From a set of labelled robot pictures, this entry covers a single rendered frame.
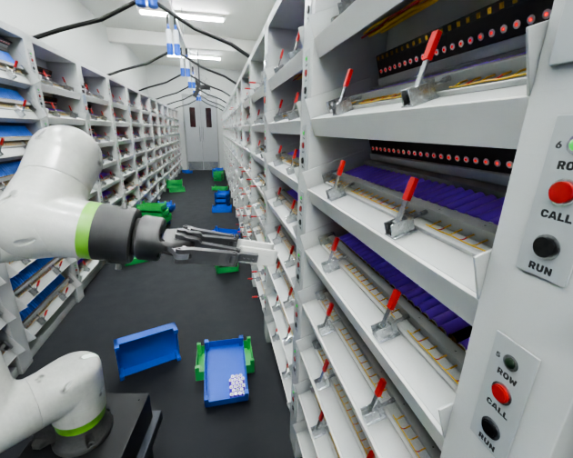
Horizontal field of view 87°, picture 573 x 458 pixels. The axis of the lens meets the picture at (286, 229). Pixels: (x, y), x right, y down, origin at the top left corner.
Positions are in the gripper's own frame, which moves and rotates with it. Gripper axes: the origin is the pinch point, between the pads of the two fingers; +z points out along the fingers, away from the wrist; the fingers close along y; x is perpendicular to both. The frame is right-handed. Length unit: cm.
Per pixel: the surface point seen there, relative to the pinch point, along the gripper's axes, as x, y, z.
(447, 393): -6.5, 25.7, 24.2
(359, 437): -42, 4, 33
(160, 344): -99, -99, -21
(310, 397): -62, -27, 36
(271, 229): -24, -100, 26
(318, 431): -61, -13, 34
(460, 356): -2.3, 23.6, 26.4
